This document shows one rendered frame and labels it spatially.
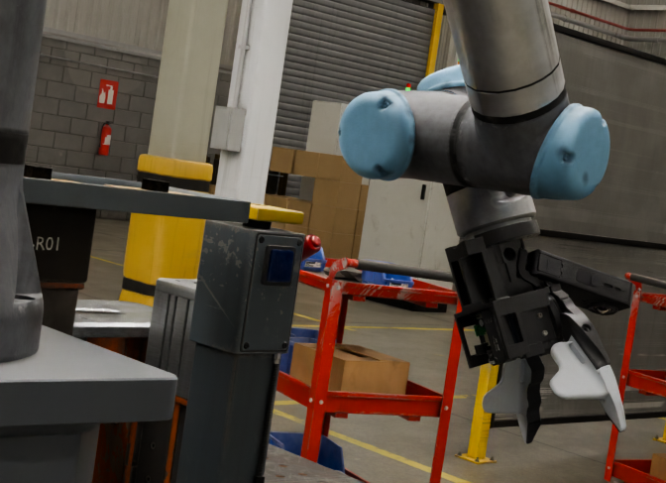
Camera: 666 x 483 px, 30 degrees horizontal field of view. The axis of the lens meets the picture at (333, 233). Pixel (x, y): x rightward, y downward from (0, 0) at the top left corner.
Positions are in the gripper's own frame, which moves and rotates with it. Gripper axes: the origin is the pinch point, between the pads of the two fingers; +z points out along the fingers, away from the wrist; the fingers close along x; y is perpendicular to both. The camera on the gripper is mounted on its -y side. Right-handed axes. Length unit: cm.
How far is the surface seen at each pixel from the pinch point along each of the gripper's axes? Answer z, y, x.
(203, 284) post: -22.4, 27.3, -10.8
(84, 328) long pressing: -23, 33, -34
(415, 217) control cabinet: -138, -507, -893
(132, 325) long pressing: -23, 27, -37
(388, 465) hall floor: 28, -165, -382
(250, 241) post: -24.6, 24.2, -5.0
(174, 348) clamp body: -18.6, 25.3, -30.1
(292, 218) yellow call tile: -26.0, 19.1, -6.2
